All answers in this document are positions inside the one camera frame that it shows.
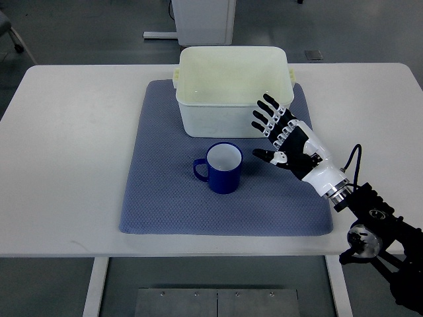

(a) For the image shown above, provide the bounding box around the blue mug white inside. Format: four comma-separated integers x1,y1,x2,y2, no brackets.
192,142,243,194

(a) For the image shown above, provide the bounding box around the cream plastic box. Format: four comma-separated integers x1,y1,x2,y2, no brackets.
173,46,294,138

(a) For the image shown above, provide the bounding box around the small grey floor hatch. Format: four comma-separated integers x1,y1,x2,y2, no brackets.
305,50,323,61

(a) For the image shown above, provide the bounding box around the right white table leg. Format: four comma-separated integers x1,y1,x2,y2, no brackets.
325,255,353,317

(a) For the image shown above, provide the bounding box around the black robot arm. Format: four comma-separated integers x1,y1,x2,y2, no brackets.
330,144,422,314

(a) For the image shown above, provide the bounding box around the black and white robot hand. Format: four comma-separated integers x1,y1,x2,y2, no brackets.
251,94,352,205

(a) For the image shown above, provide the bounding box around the white table leg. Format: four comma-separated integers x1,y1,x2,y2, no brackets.
82,257,109,317
325,255,353,317

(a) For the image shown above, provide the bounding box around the metal floor plate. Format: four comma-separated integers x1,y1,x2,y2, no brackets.
135,288,300,316

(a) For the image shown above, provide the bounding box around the left white table leg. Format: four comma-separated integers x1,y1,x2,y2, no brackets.
82,257,109,317

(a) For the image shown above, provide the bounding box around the office chair leg with caster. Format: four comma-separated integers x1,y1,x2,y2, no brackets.
0,12,38,65

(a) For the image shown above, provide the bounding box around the blue grey textured mat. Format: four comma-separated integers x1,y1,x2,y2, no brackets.
120,80,333,236

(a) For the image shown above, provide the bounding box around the white cabinet on base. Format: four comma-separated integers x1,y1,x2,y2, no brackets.
143,0,236,47

